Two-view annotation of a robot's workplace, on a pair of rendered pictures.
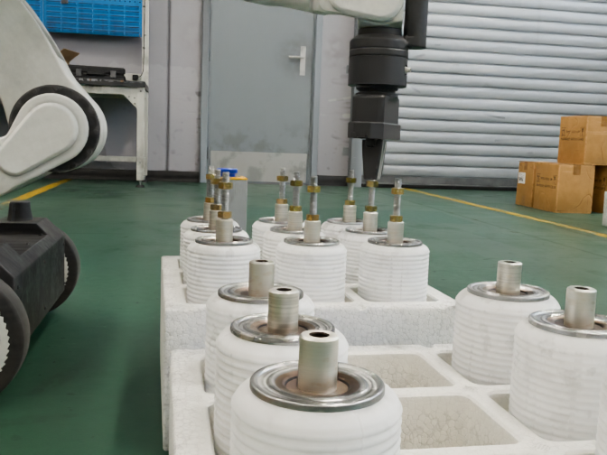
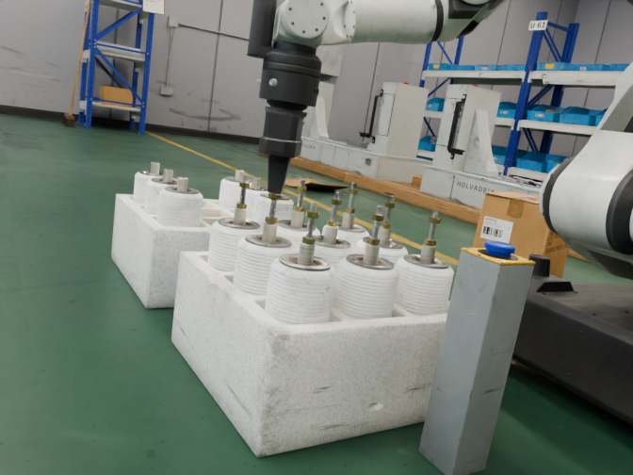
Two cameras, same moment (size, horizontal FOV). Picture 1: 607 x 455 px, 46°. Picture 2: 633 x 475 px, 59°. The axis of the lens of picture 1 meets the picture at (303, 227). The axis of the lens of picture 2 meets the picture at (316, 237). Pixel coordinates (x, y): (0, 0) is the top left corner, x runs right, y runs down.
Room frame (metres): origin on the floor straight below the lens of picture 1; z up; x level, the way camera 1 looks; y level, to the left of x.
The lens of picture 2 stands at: (1.93, -0.34, 0.45)
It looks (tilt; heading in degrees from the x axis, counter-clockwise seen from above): 12 degrees down; 159
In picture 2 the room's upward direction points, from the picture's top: 9 degrees clockwise
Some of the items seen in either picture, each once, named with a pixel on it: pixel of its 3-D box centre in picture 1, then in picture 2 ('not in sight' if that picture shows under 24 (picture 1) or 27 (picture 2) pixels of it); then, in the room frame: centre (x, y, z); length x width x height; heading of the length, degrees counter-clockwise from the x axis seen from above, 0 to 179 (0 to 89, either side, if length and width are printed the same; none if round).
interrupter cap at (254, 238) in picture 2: (369, 231); (267, 241); (1.09, -0.10, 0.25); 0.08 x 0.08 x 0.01
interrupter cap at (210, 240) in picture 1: (224, 241); (347, 227); (0.92, 0.10, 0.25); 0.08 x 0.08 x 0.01
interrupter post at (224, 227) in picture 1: (224, 231); (348, 221); (0.92, 0.10, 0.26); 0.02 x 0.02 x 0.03
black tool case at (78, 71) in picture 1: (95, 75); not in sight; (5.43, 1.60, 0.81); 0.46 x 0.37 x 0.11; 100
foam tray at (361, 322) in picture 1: (291, 334); (315, 329); (1.07, 0.01, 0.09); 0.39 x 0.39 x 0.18; 12
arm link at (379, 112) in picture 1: (378, 98); (284, 114); (1.09, -0.11, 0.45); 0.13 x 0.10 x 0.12; 157
